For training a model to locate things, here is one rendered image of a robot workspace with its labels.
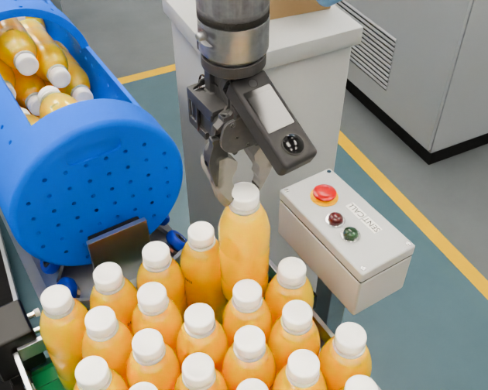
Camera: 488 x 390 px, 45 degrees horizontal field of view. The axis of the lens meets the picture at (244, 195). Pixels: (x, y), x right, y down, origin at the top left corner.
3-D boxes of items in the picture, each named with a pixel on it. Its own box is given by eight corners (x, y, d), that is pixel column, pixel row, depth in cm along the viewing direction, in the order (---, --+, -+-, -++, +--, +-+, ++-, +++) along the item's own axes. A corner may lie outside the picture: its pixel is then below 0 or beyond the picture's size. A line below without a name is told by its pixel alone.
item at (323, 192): (326, 185, 94) (327, 179, 93) (340, 199, 92) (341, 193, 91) (307, 193, 92) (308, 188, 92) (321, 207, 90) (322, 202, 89)
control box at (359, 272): (324, 210, 104) (329, 165, 97) (403, 288, 92) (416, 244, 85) (276, 232, 100) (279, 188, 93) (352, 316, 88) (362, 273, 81)
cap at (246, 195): (264, 199, 78) (265, 189, 77) (249, 217, 75) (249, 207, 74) (239, 188, 79) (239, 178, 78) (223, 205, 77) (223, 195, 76)
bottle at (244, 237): (276, 282, 91) (281, 195, 78) (251, 314, 87) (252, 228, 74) (238, 262, 94) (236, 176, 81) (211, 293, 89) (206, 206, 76)
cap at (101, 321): (82, 336, 76) (79, 329, 74) (93, 311, 78) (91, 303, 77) (111, 341, 75) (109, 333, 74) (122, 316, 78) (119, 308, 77)
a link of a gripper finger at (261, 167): (255, 162, 82) (245, 112, 75) (279, 186, 79) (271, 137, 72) (235, 172, 81) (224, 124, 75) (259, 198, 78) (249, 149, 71)
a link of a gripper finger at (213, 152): (231, 172, 74) (241, 114, 69) (238, 181, 73) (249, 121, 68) (198, 181, 72) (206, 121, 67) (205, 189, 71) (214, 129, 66)
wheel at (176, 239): (167, 224, 103) (160, 233, 103) (180, 241, 100) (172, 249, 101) (183, 232, 107) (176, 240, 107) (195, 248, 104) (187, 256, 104)
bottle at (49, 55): (19, 54, 128) (48, 97, 117) (5, 26, 123) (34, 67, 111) (49, 41, 130) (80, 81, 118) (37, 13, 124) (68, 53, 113)
